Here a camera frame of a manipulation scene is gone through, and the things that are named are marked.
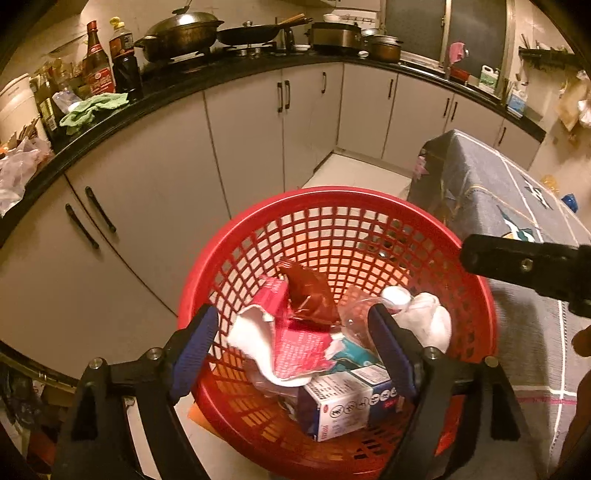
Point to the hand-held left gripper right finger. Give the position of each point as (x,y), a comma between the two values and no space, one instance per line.
(392,350)

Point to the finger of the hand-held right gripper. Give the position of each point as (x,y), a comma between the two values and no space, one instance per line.
(508,263)

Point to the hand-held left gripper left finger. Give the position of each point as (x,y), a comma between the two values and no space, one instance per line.
(198,350)

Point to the teal white packet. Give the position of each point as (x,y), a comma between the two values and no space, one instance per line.
(353,357)

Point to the clear plastic bag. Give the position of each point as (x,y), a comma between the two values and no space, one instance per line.
(429,318)

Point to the clear plastic wrapper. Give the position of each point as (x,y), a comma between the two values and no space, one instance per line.
(355,309)

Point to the white barcode box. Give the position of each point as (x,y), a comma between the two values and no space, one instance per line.
(337,401)

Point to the red white torn packet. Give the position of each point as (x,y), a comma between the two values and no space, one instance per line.
(300,346)

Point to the dark red snack wrapper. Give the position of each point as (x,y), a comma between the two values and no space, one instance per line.
(307,290)

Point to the red plastic basket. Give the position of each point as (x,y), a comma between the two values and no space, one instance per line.
(323,221)

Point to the person's right forearm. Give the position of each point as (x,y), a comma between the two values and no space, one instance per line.
(575,415)

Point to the person's right hand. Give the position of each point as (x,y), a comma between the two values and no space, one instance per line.
(582,340)

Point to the grey star printed tablecloth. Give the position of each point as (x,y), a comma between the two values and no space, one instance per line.
(485,194)

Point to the small blue object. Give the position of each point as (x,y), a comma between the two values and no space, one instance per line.
(570,203)

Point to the yellow plastic bag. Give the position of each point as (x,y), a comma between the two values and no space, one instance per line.
(550,183)

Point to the blue white bottle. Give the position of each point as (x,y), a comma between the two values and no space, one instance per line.
(517,100)

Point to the kitchen base cabinets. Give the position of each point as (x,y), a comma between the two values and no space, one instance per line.
(152,194)

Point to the hanging plastic bags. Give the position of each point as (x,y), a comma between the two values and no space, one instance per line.
(575,101)

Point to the white green detergent jug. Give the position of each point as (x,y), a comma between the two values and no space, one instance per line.
(489,79)

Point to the pink cloth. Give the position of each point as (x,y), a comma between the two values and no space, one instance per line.
(457,53)

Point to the crumpled plastic bags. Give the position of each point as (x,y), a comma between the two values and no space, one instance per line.
(14,175)

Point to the dark kitchen window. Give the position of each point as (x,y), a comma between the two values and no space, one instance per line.
(415,23)

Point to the green cloth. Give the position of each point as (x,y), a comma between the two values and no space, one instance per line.
(92,110)

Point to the steel pot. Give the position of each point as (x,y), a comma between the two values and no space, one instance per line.
(371,34)

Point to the black kitchen countertop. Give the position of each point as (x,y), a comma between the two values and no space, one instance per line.
(194,76)

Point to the black electric cooker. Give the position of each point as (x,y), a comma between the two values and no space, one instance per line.
(334,38)

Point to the yellow oil bottle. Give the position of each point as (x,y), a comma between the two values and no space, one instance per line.
(45,104)

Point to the dark soy sauce bottle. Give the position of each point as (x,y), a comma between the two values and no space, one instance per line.
(125,69)

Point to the red label sauce bottle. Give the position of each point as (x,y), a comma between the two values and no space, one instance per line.
(98,69)

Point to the white bowl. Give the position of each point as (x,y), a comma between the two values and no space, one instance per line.
(332,18)

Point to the white plastic bucket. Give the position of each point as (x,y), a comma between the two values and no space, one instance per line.
(16,110)

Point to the steel kettle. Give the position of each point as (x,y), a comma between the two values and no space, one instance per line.
(289,39)

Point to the dark lidded wok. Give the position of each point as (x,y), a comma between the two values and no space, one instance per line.
(180,34)

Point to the black open wok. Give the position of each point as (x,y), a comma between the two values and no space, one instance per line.
(249,33)

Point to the wall utensil rack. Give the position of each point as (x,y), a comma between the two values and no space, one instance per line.
(547,54)

